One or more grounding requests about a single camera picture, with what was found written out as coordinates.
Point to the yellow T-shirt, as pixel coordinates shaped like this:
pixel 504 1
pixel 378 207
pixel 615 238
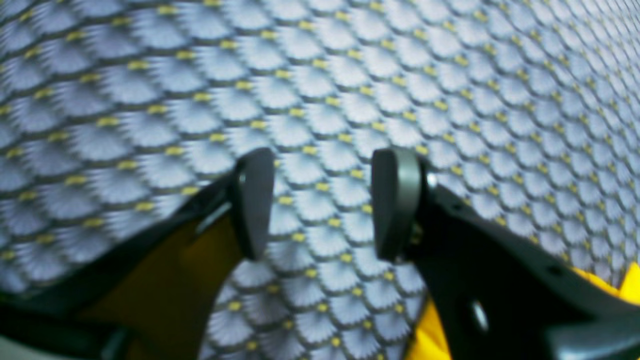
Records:
pixel 164 302

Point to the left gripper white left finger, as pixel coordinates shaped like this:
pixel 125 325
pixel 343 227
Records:
pixel 245 194

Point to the left gripper black-tipped right finger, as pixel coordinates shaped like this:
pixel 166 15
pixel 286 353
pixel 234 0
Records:
pixel 498 296

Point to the blue fan-pattern table cloth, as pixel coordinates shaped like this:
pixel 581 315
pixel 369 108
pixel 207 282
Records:
pixel 114 112

